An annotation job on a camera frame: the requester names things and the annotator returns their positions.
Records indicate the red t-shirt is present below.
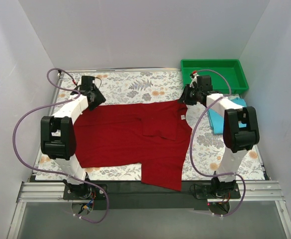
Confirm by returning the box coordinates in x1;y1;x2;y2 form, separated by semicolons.
74;101;192;191

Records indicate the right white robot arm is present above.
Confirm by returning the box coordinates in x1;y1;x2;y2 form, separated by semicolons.
178;71;260;199

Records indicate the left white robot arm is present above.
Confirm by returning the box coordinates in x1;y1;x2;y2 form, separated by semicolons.
40;76;106;199

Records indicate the folded turquoise t-shirt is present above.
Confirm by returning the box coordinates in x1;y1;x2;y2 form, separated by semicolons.
207;98;247;134

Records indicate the green plastic tray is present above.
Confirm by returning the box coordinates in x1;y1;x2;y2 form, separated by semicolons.
181;59;249;94

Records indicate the floral patterned table mat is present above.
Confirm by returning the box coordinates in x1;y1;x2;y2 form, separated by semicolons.
35;71;264;181

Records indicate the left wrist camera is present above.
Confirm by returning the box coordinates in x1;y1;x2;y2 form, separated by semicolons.
70;80;85;95

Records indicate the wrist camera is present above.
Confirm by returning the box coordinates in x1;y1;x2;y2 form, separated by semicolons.
70;80;85;95
190;71;199;88

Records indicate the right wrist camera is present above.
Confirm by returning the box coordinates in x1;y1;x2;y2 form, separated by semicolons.
190;71;199;88

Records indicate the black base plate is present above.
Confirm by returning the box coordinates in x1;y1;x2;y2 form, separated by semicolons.
63;180;242;211

